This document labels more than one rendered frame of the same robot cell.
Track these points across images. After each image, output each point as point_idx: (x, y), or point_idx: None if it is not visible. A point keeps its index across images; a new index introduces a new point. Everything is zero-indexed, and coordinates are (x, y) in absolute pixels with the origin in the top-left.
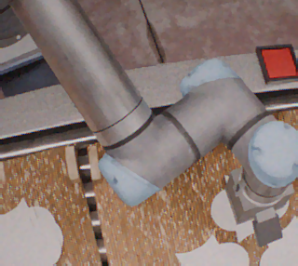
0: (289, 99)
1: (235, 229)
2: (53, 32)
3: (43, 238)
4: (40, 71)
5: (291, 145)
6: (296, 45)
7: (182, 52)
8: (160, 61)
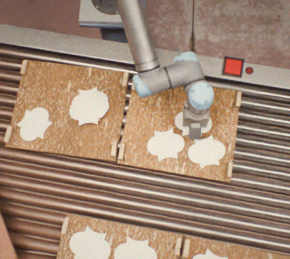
0: (230, 85)
1: (182, 129)
2: (129, 16)
3: (99, 106)
4: (124, 35)
5: (207, 93)
6: None
7: (204, 55)
8: None
